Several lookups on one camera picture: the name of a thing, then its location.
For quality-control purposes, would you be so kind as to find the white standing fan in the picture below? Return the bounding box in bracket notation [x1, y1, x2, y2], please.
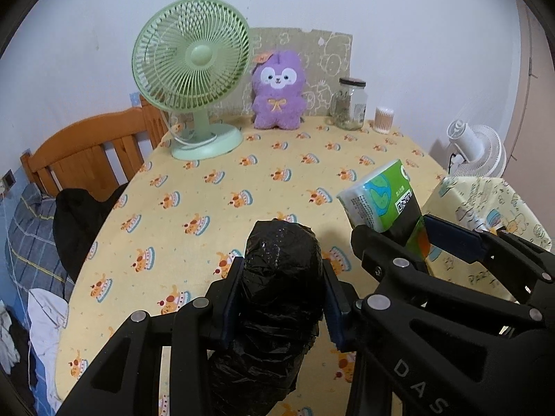
[447, 119, 507, 177]

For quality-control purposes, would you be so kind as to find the yellow cartoon tablecloth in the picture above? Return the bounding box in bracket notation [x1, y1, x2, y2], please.
[55, 116, 444, 397]

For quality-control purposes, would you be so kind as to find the green desk fan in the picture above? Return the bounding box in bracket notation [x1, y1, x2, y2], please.
[132, 0, 251, 161]

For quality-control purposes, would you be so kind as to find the cartoon fabric storage box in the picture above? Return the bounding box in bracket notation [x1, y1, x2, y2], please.
[422, 176, 552, 302]

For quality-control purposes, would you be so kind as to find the cartoon print cardboard board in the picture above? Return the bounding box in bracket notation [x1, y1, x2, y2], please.
[209, 27, 353, 120]

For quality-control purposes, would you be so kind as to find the green tissue pack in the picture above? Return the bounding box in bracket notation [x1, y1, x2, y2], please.
[337, 160, 431, 273]

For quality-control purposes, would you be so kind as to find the black clothing on bed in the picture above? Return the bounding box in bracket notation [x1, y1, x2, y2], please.
[53, 184, 127, 282]

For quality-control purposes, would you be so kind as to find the dark brown drawstring pouch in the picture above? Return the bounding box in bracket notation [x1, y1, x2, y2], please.
[473, 218, 488, 232]

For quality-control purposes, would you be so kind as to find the purple plush toy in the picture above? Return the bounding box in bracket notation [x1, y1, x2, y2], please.
[251, 50, 307, 131]

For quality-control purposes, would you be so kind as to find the white cloth on bed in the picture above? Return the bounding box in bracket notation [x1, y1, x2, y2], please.
[1, 288, 68, 415]

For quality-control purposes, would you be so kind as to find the beige door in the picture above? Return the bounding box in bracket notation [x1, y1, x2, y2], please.
[504, 0, 554, 236]

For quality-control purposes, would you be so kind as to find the black plastic bag bundle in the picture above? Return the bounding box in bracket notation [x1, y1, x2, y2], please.
[209, 219, 323, 415]

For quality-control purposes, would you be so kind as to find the cotton swab container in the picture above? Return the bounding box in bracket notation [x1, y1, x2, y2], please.
[373, 107, 394, 134]

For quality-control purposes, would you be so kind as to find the glass jar with lid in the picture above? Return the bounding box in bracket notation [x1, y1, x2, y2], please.
[330, 77, 368, 131]

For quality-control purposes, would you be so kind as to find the blue plaid bedding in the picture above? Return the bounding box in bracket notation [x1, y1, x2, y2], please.
[0, 181, 75, 416]

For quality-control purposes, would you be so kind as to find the wall power socket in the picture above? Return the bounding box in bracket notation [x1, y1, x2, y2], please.
[1, 170, 16, 193]

